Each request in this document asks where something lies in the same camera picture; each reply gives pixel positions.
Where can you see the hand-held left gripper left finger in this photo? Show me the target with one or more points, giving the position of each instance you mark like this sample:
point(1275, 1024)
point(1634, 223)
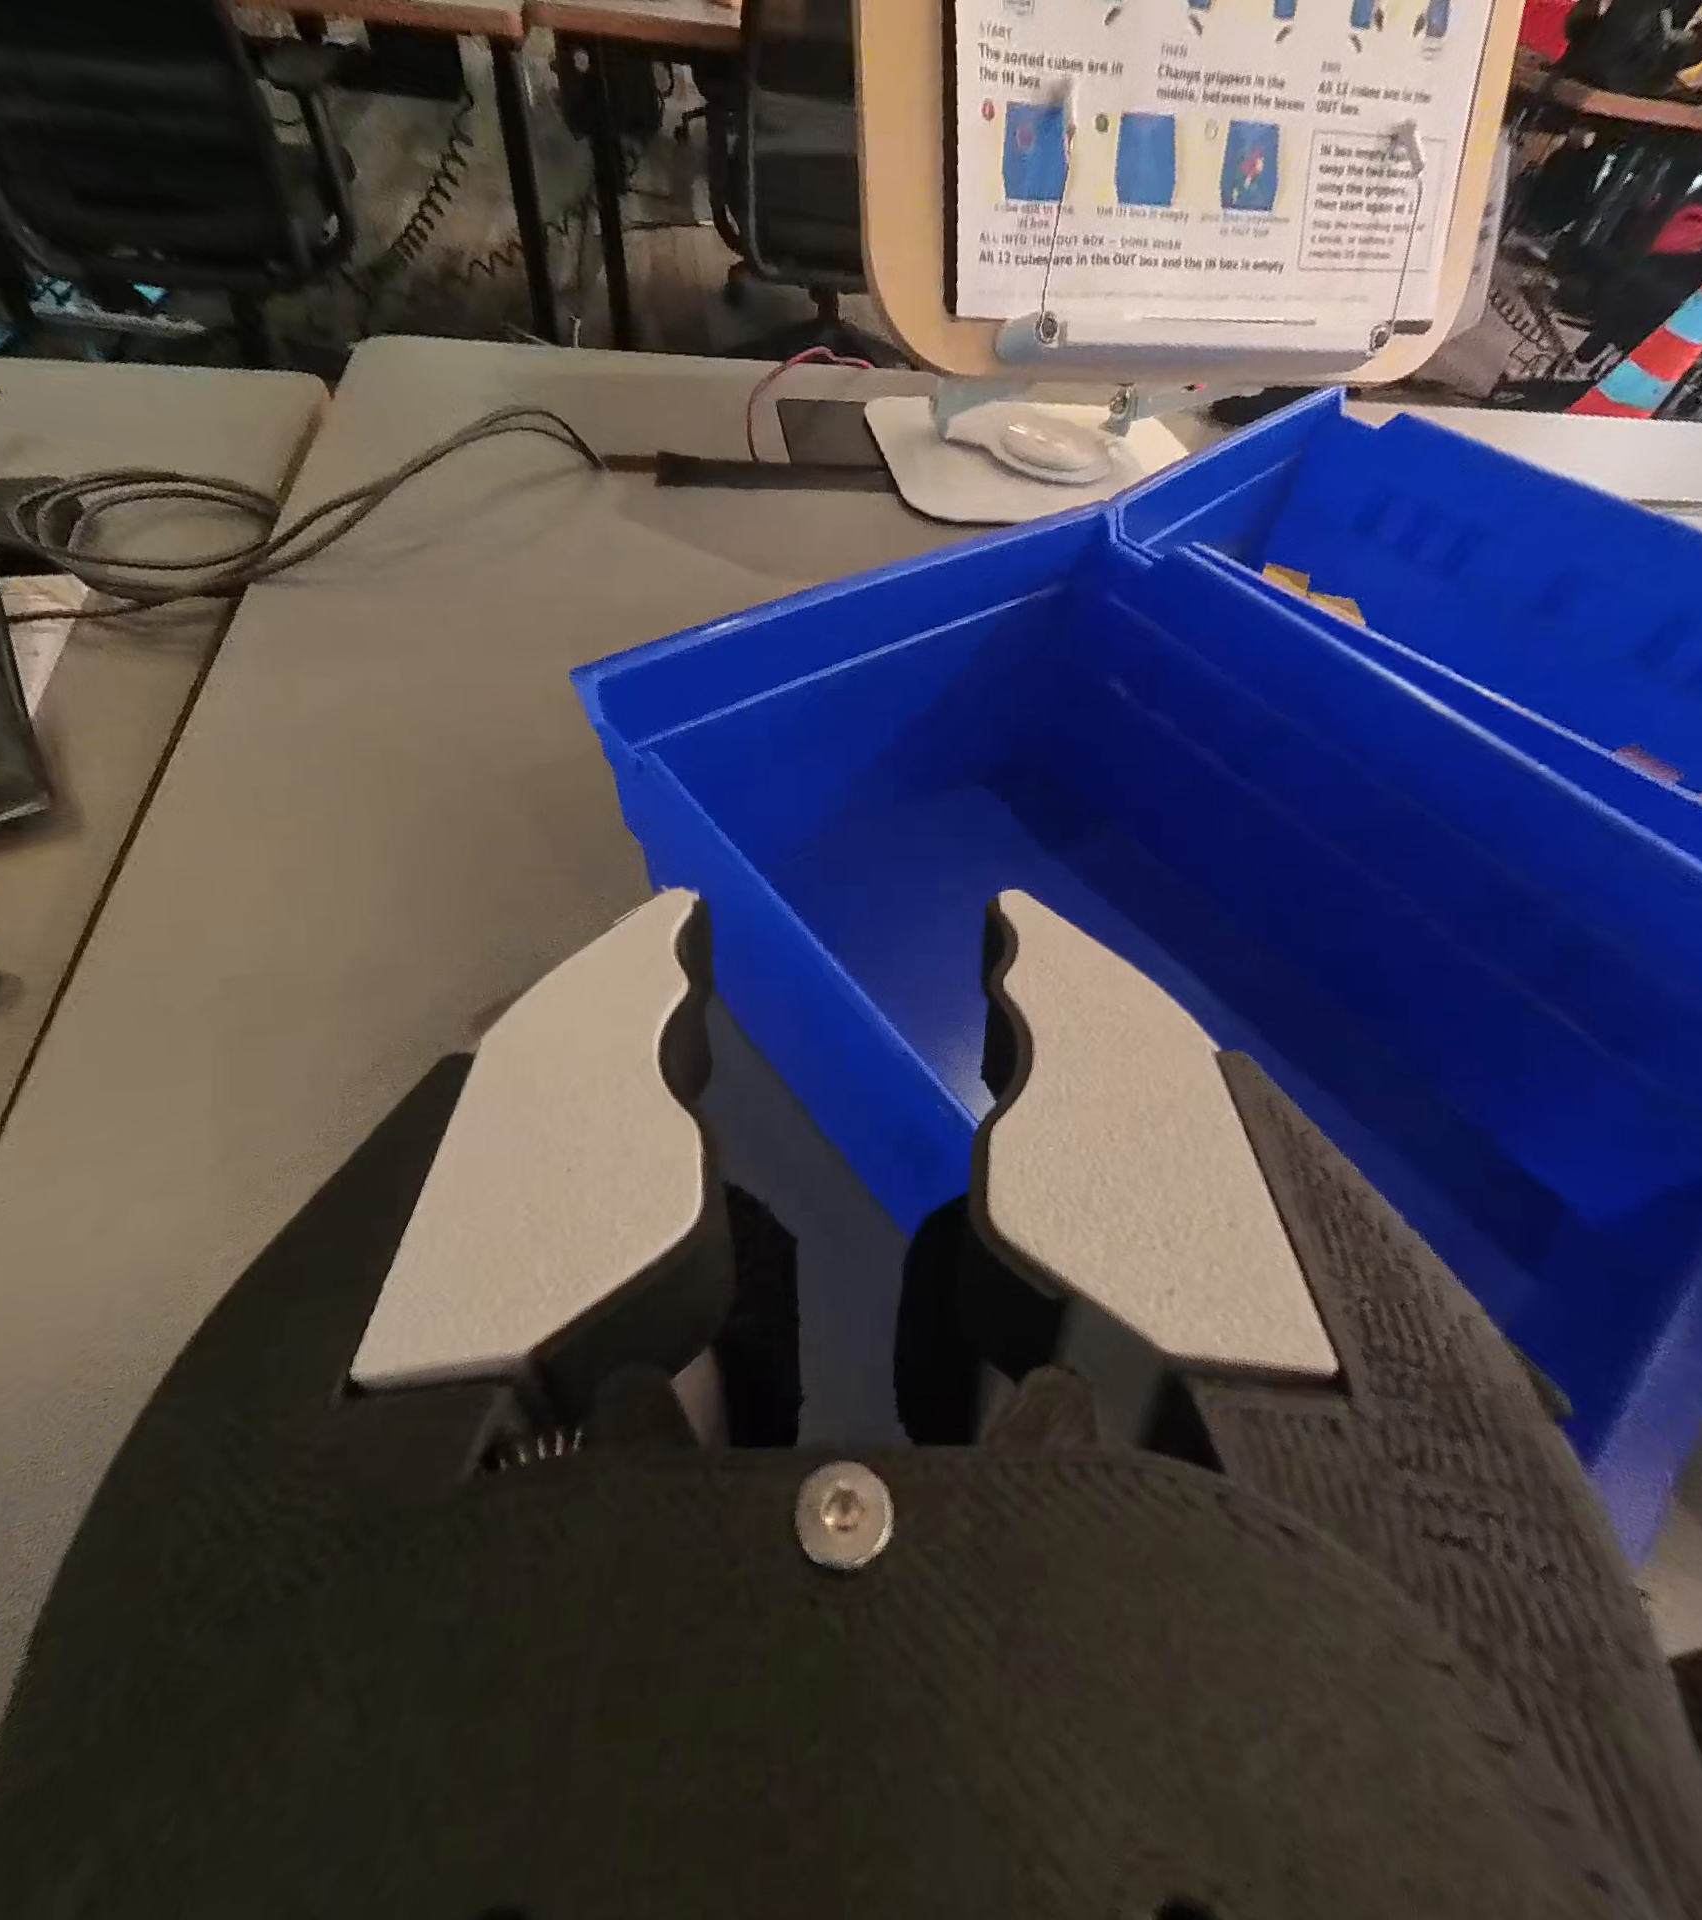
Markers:
point(551, 1184)

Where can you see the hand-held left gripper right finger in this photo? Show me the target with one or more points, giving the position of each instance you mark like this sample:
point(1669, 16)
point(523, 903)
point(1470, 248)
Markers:
point(1139, 1201)

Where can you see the blue plastic bin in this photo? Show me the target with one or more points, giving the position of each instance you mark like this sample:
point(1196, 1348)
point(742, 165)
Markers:
point(1539, 599)
point(1240, 931)

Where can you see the orange traffic cone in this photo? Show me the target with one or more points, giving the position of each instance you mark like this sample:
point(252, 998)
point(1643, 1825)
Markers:
point(1694, 329)

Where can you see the black office chair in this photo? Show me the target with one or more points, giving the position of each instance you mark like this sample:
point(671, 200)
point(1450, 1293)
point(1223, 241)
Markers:
point(792, 152)
point(87, 136)

